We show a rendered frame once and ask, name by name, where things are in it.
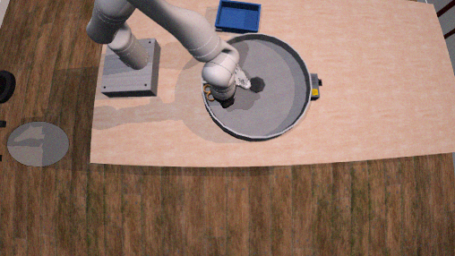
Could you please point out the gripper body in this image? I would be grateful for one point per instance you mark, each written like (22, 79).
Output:
(227, 99)

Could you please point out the blue plastic crate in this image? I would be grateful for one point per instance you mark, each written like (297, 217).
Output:
(238, 17)

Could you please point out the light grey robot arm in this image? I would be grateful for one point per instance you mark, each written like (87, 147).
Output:
(108, 26)

